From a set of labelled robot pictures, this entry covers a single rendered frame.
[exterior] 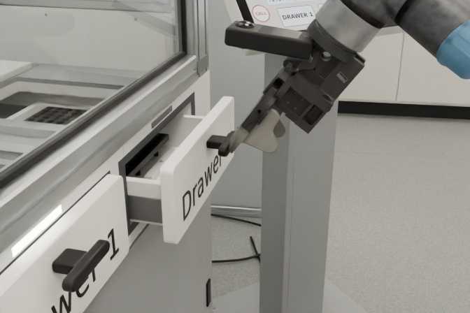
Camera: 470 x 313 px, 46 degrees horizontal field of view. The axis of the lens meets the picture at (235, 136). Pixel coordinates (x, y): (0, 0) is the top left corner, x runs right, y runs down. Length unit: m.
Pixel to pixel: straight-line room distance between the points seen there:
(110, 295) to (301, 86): 0.36
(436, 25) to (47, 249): 0.46
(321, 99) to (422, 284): 1.46
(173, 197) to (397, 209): 1.91
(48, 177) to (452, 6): 0.46
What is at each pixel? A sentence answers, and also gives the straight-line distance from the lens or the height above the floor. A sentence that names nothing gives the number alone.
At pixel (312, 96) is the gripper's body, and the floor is 1.00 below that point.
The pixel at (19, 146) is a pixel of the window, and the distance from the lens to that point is 0.55.
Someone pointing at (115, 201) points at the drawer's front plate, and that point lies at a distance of 0.66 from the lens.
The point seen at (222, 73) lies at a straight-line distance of 2.14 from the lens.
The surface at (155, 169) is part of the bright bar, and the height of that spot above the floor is 0.85.
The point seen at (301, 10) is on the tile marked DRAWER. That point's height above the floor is 1.01.
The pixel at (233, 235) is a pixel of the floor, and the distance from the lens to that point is 2.24.
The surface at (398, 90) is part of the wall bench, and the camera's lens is 3.50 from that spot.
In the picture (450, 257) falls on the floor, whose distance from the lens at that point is 2.27.
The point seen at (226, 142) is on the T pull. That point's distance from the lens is 0.78.
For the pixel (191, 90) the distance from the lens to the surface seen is 0.93.
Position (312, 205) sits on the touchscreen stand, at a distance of 1.54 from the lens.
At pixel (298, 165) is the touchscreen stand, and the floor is 0.59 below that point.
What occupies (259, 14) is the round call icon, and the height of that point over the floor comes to 1.01.
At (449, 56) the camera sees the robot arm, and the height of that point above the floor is 1.07.
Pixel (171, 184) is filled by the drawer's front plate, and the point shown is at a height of 0.91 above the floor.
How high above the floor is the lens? 1.22
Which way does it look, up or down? 23 degrees down
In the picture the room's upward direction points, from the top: straight up
